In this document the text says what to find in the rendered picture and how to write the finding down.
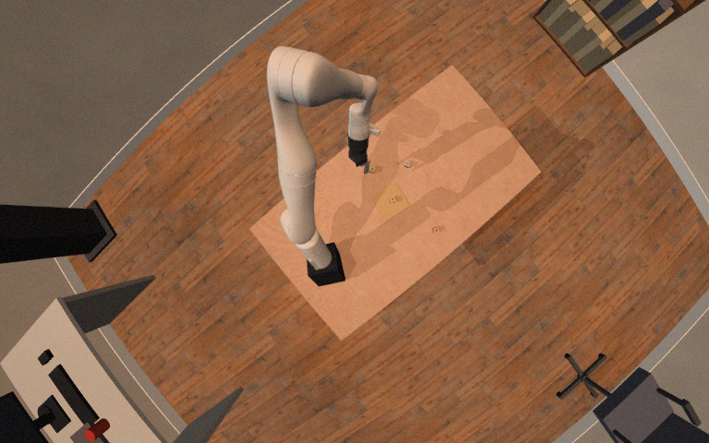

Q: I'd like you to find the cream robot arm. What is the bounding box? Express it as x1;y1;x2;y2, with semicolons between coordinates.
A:
267;46;378;269

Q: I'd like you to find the tan square mat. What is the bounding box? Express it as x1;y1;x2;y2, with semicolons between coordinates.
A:
371;182;410;222

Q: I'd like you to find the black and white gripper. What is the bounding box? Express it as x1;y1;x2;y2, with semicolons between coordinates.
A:
347;122;381;174

